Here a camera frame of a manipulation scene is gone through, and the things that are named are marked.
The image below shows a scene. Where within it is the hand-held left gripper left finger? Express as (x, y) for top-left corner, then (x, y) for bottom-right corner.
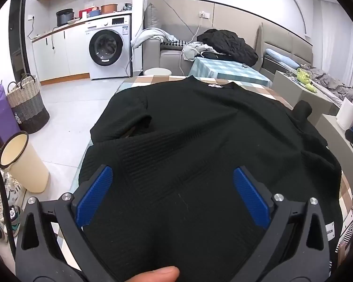
(15, 164), (118, 282)

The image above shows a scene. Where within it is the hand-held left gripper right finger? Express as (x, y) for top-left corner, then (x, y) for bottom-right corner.
(234, 166), (330, 282)

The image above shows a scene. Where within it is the black knit sweater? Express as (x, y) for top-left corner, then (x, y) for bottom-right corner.
(78, 76), (343, 282)

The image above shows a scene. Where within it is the person's left hand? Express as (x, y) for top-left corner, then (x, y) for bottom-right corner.
(126, 266), (180, 282)

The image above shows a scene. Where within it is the cream trash bin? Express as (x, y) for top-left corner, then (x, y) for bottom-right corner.
(0, 131), (50, 193)

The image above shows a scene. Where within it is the white striped sneaker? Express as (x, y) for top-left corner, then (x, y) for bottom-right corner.
(0, 173), (26, 212)

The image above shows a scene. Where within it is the green and black sneaker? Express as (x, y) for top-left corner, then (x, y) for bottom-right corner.
(5, 206), (22, 238)

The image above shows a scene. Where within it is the large grey table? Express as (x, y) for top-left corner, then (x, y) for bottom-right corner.
(315, 114), (353, 188)

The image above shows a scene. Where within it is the two-tone wicker basket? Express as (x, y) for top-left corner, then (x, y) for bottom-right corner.
(6, 74), (50, 134)

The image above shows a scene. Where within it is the grey side table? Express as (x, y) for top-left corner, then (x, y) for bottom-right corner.
(272, 70), (339, 118)

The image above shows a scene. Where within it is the brown blue checked tablecloth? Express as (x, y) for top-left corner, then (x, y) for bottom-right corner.
(68, 75), (353, 271)

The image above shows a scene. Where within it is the purple bag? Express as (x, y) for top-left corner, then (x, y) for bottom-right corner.
(0, 85), (20, 146)

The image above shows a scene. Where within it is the white paper roll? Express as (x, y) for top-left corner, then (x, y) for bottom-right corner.
(335, 97), (353, 130)

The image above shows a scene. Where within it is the teal checked cloth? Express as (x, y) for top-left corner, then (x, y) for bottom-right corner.
(189, 57), (273, 88)

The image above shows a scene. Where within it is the green toy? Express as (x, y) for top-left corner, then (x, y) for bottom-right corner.
(296, 67), (312, 84)

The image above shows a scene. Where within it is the white round stool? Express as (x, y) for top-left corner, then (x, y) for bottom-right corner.
(143, 67), (172, 77)

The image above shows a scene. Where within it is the grey blanket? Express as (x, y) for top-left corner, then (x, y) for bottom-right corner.
(309, 67), (353, 103)

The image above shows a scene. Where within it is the white base cabinet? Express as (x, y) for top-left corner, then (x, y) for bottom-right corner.
(32, 20), (90, 86)

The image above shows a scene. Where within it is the light blue pillow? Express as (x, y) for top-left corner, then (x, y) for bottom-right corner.
(266, 48), (299, 68)

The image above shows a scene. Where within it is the white washing machine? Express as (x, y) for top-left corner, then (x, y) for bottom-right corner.
(85, 15), (133, 80)

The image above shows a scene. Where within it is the black jacket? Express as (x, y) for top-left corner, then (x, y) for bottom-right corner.
(197, 29), (259, 67)

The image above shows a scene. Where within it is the grey sofa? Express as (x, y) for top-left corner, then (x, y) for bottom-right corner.
(143, 3), (314, 78)

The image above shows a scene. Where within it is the pale grey crumpled garment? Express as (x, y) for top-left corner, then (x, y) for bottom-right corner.
(181, 41), (212, 62)

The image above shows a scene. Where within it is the white crumpled garment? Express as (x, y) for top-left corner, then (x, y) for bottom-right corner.
(131, 28), (180, 49)

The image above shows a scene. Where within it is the houndstooth pillow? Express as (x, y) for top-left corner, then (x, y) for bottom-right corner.
(162, 39), (189, 47)

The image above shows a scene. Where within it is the dark glass door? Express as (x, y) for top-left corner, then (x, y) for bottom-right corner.
(10, 0), (28, 80)

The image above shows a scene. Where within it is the black cooking pot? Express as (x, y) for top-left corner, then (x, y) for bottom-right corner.
(56, 8), (75, 26)

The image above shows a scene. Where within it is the red plastic basket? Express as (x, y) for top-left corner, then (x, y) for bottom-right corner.
(79, 6), (99, 20)

